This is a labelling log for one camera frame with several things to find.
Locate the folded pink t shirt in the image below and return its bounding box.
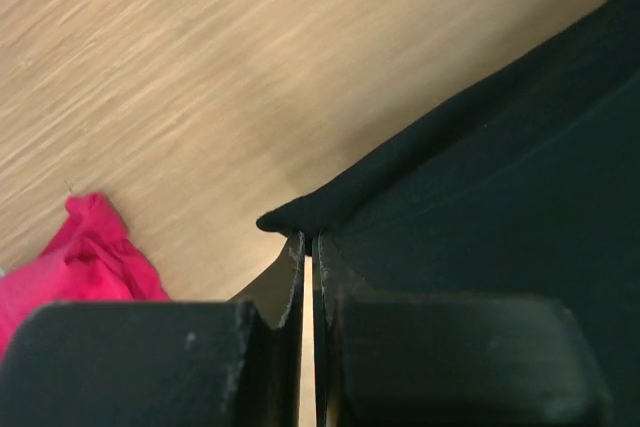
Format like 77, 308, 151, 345
1, 193, 170, 352

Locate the black t shirt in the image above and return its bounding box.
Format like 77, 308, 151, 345
255, 0, 640, 308

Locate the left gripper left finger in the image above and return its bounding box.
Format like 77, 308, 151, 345
233, 232, 305, 426

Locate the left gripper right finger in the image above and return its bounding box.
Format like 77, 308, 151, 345
312, 233, 380, 426

